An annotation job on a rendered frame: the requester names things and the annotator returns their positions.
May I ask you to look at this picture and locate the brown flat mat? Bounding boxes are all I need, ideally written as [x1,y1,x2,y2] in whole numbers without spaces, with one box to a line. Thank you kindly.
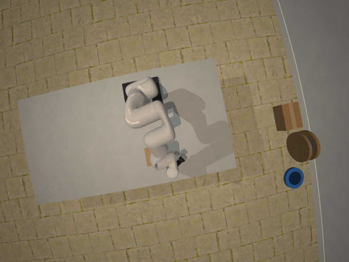
[144,148,152,166]

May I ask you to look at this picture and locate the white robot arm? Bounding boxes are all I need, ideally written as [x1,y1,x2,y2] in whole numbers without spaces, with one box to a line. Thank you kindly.
[124,77,187,179]

